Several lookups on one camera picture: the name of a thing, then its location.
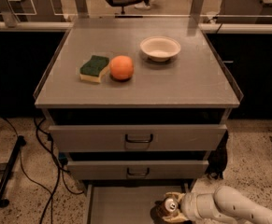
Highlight grey drawer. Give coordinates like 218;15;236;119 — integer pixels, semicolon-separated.
67;161;208;180
50;124;226;152
83;183;188;224

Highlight grey drawer cabinet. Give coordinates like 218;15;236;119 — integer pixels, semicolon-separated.
33;15;244;224

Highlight bottom grey drawer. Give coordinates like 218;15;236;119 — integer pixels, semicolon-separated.
83;183;188;224

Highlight orange soda can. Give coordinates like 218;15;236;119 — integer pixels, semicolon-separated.
156;196;179;223

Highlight top grey drawer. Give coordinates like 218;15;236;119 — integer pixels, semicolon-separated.
50;124;226;152

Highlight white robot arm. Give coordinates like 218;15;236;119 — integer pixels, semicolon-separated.
159;186;272;224

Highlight green yellow sponge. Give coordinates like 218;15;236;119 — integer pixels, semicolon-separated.
79;55;109;83

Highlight white bowl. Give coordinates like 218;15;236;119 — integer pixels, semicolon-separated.
140;36;181;63

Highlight orange fruit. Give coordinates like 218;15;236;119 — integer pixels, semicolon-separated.
109;55;134;80

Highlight black floor cable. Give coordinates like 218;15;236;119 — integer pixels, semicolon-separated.
1;117;85;224

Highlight black cable bundle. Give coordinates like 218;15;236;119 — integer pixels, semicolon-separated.
205;131;229;180

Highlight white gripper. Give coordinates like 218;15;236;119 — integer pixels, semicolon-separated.
163;192;202;224

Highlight person's white shoe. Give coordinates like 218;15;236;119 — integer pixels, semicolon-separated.
135;2;150;10

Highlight black stand leg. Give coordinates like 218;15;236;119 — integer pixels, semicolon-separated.
0;135;26;208

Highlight middle grey drawer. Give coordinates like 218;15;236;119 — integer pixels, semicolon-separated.
67;161;208;180

